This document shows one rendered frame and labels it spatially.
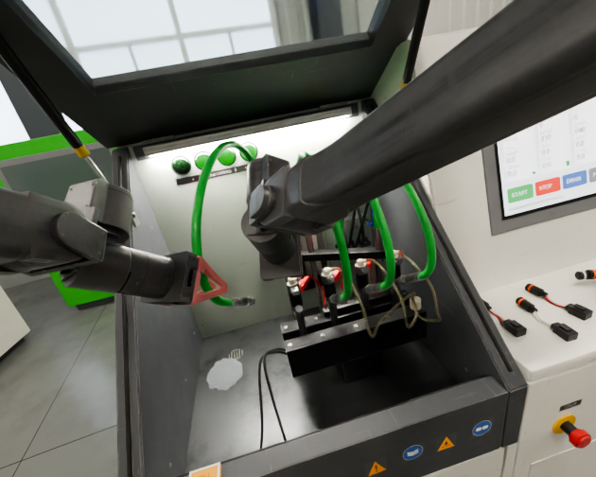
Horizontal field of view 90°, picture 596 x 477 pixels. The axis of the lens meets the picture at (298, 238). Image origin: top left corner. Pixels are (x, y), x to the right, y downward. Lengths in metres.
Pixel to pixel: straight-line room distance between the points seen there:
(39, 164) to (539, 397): 3.35
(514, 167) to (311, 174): 0.64
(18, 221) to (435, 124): 0.31
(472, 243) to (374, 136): 0.61
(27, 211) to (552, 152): 0.95
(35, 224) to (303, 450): 0.49
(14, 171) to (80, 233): 3.09
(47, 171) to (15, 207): 2.99
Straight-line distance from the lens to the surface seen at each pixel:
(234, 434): 0.81
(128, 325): 0.67
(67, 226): 0.34
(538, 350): 0.73
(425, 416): 0.63
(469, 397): 0.66
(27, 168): 3.38
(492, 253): 0.85
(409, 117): 0.22
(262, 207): 0.32
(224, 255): 0.92
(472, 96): 0.20
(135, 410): 0.64
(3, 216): 0.31
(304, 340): 0.72
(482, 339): 0.68
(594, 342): 0.79
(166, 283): 0.42
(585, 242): 1.04
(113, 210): 0.42
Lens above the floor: 1.46
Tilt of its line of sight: 23 degrees down
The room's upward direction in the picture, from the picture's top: 11 degrees counter-clockwise
